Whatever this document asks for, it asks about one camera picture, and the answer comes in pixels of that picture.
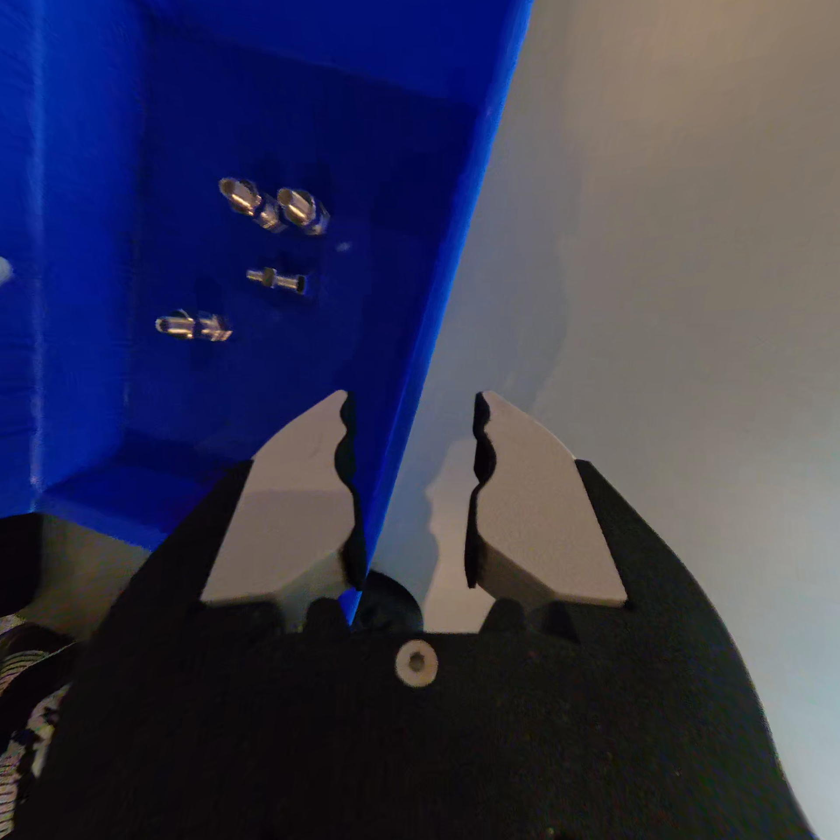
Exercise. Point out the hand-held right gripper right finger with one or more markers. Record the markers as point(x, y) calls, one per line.
point(544, 518)

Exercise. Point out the silver bolt with nut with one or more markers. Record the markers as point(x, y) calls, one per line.
point(275, 279)
point(190, 326)
point(246, 200)
point(300, 208)

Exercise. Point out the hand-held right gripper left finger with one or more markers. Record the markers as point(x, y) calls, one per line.
point(289, 512)

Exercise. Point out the blue plastic bin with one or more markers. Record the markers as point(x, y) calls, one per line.
point(262, 98)

